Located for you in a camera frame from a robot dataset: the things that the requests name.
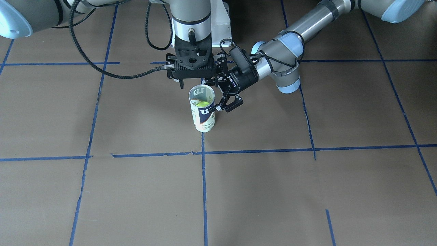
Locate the yellow Wilson tennis ball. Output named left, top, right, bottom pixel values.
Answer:
left=191, top=99, right=210, bottom=108

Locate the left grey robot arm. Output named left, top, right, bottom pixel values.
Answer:
left=203, top=0, right=424, bottom=114

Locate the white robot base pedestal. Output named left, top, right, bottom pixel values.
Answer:
left=171, top=0, right=232, bottom=48

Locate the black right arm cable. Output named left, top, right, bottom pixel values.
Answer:
left=69, top=0, right=173, bottom=79

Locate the white tennis ball can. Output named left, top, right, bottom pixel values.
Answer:
left=189, top=84, right=215, bottom=133

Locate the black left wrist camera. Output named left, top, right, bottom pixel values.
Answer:
left=229, top=47, right=253, bottom=74

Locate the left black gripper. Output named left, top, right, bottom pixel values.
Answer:
left=204, top=65, right=259, bottom=113

